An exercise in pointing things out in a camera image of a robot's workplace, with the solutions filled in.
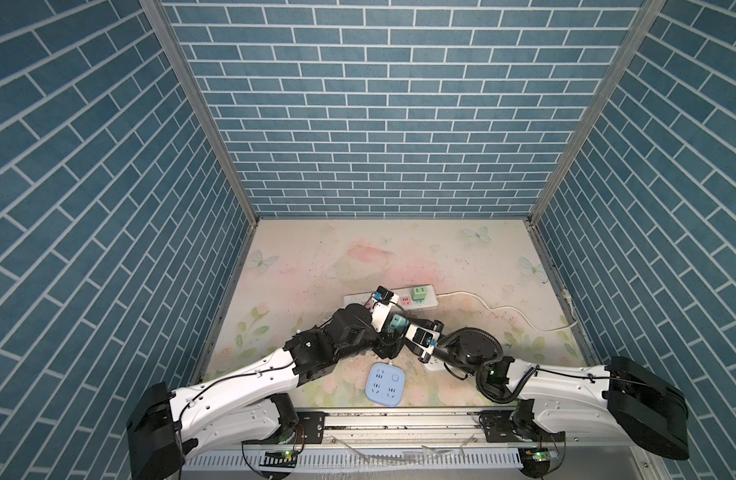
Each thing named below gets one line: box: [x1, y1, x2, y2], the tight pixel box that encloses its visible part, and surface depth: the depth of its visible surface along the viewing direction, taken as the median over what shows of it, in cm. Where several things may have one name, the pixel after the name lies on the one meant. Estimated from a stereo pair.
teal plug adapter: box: [389, 314, 410, 335], surface depth 72 cm
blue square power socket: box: [365, 362, 405, 407], surface depth 80 cm
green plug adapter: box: [412, 286, 427, 303], surface depth 94 cm
